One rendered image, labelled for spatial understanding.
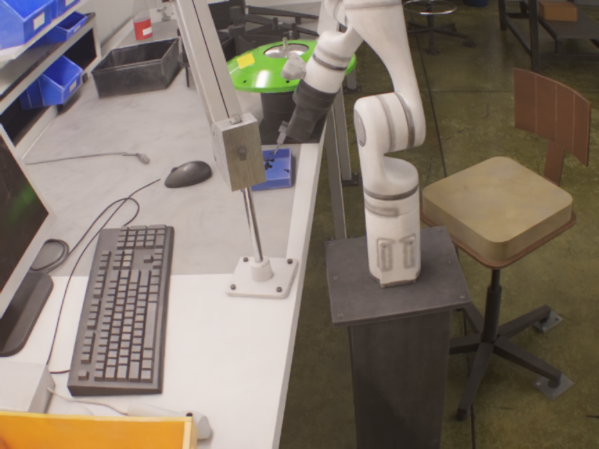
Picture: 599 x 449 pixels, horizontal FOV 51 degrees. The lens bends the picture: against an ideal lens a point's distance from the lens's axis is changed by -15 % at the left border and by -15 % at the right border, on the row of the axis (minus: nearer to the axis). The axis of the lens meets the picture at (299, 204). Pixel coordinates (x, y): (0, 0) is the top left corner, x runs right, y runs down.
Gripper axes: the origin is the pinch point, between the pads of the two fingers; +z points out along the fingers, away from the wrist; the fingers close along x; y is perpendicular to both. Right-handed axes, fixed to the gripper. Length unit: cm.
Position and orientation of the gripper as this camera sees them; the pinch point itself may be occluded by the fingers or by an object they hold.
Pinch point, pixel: (275, 152)
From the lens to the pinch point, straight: 145.8
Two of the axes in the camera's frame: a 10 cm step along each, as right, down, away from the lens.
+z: -3.5, 7.6, 5.4
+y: 9.2, 3.8, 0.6
